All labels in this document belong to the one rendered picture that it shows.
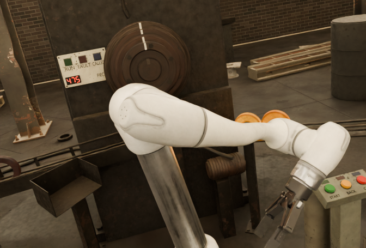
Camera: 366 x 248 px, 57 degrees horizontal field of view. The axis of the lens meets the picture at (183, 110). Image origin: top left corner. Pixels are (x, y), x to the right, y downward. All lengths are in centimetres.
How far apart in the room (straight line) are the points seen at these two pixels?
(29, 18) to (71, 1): 616
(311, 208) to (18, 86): 374
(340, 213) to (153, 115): 110
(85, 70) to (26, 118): 280
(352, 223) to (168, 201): 95
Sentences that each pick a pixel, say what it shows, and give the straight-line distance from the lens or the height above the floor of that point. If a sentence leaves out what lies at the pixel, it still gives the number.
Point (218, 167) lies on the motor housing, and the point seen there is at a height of 50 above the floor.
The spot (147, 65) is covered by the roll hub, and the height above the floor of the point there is 114.
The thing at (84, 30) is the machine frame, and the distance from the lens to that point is 195.
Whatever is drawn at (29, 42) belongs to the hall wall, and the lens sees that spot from 814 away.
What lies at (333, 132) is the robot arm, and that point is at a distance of 109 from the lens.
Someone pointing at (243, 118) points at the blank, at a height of 76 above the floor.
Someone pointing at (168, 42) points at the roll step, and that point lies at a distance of 179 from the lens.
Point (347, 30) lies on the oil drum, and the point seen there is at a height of 80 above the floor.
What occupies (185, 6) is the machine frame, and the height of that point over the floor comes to 138.
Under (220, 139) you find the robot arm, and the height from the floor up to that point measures 113.
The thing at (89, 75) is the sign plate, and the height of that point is 110.
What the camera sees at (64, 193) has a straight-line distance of 187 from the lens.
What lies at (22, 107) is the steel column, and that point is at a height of 41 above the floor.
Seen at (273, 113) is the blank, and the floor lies 79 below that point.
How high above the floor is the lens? 147
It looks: 20 degrees down
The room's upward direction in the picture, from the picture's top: 9 degrees counter-clockwise
